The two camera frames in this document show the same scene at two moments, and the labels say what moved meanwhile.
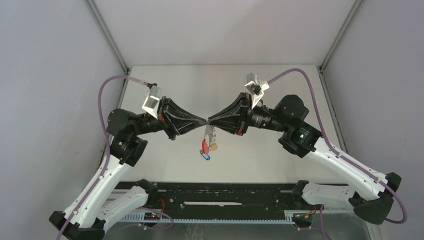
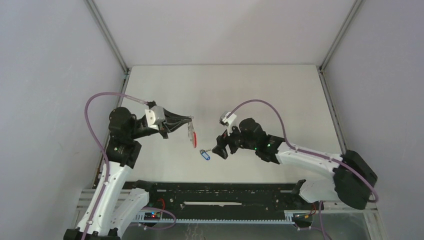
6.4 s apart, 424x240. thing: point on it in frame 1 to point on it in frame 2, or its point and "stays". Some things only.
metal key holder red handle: x=205 y=142 to x=192 y=133
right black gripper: x=234 y=117 to x=223 y=141
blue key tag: x=206 y=156 stays
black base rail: x=263 y=198 stays
